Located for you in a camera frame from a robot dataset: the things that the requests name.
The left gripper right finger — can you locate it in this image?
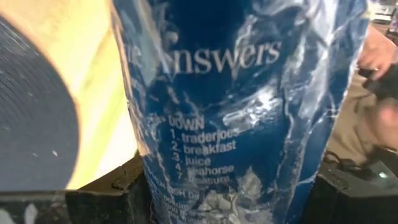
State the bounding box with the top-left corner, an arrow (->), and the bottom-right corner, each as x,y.
298,167 -> 398,224

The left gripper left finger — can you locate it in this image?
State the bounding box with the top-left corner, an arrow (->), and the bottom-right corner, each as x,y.
65,151 -> 156,224

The blue frosted flakes cereal box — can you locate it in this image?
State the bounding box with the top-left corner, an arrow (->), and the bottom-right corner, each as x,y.
110,0 -> 371,224

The person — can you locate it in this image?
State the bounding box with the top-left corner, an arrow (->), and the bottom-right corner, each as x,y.
325,71 -> 398,166

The person's hand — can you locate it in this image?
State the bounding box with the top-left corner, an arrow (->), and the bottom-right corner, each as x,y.
374,101 -> 398,149
357,26 -> 398,80

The black handheld device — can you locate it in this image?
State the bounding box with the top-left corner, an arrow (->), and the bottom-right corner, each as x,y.
359,63 -> 398,100

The round dark woven placemat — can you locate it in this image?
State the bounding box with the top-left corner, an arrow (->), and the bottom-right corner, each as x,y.
0,15 -> 80,192

